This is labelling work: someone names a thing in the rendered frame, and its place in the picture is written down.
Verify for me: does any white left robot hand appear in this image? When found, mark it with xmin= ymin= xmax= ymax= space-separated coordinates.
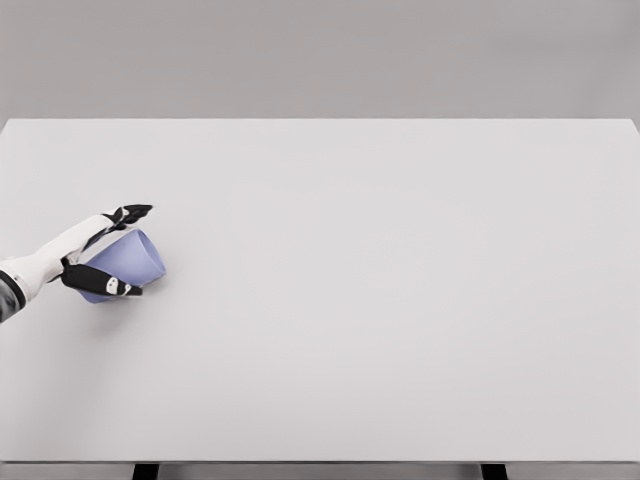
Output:
xmin=31 ymin=203 xmax=154 ymax=298

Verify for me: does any lavender blue cup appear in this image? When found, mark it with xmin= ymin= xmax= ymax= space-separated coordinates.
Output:
xmin=75 ymin=228 xmax=167 ymax=305

